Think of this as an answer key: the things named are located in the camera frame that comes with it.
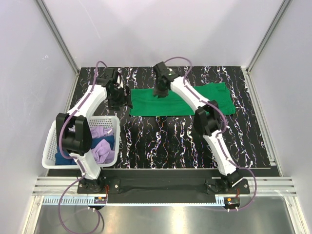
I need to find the white plastic laundry basket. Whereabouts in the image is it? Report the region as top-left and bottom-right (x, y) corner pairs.
(42, 116), (120, 170)

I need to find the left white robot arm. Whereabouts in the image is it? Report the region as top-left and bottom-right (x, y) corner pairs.
(55, 68), (133, 193)

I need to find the dark blue t shirt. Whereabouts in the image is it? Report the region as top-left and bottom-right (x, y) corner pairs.
(55, 135), (115, 166)

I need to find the white slotted cable duct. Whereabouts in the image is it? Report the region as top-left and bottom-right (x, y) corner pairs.
(43, 196), (229, 207)

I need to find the purple cable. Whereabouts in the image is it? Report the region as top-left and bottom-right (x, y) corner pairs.
(57, 176), (105, 232)
(237, 167), (258, 211)

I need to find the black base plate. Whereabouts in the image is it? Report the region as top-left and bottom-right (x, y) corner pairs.
(78, 169), (251, 205)

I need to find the lilac t shirt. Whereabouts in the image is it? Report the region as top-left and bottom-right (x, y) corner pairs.
(90, 126), (115, 164)

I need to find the right orange connector box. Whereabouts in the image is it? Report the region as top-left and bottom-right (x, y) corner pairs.
(225, 197), (240, 206)

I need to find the left aluminium frame post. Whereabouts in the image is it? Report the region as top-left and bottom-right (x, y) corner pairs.
(35, 0), (80, 75)

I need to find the aluminium frame post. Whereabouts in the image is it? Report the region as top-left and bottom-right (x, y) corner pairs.
(35, 0), (80, 75)
(246, 0), (292, 74)

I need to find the orange connector box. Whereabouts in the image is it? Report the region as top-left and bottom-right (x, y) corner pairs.
(94, 196), (107, 204)
(225, 197), (240, 206)

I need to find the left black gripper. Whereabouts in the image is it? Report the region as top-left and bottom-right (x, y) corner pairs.
(108, 86), (133, 112)

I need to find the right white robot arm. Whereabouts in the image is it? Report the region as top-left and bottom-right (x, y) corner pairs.
(153, 61), (242, 193)

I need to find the green t shirt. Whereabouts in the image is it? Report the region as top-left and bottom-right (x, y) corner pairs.
(130, 82), (236, 117)

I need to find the left orange connector box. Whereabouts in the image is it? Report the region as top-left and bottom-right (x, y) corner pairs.
(94, 196), (107, 204)

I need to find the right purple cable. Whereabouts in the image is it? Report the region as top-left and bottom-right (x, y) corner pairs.
(237, 167), (258, 211)

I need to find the right aluminium frame post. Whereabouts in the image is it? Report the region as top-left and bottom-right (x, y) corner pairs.
(246, 0), (292, 74)

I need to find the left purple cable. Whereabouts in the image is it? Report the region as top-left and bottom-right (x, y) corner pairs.
(57, 176), (105, 232)

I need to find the aluminium front rail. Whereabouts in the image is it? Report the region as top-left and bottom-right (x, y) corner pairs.
(32, 176), (297, 197)

